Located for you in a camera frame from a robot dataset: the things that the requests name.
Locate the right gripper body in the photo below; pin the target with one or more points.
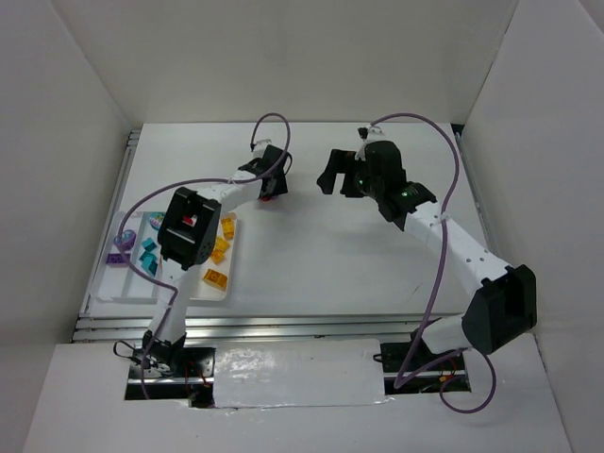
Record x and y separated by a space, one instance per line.
349 172

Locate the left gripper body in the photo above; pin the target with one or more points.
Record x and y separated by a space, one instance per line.
275 184

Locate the yellow striped brick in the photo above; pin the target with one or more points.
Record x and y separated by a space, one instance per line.
228 228

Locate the yellow round brick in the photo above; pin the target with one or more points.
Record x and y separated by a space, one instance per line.
215 279

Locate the teal small brick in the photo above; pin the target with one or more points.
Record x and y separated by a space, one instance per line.
148 245

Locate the purple paw brick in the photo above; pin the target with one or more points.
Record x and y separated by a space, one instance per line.
126 240

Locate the purple wedge brick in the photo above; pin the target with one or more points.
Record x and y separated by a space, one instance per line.
117 259

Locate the yellow small square brick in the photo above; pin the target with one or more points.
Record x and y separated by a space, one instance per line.
217 256

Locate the teal frog brick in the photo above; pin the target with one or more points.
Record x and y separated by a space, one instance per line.
155 220

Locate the teal purple brick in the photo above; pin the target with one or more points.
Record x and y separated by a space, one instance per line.
147 256

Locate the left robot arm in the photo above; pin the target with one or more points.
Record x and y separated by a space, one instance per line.
188 235

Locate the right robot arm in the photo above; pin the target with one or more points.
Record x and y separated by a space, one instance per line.
503 298

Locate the white divided tray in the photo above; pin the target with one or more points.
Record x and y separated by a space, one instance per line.
128 284

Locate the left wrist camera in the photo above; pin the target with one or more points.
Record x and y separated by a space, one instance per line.
258 148

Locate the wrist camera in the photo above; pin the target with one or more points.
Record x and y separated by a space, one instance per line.
370 134
258 148

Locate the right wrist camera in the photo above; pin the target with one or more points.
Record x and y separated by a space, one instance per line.
370 134

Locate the aluminium frame rail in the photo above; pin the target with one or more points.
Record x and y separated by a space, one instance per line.
231 328

